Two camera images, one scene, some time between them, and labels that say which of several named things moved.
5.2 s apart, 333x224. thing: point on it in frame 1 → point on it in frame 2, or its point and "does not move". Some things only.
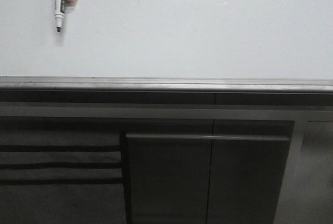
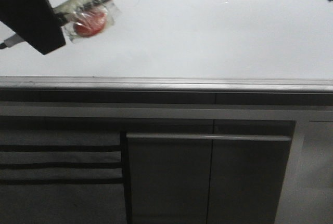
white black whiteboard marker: x=60 y=0 → x=81 y=1
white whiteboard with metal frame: x=169 y=33 does not move
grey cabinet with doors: x=205 y=171 does not move
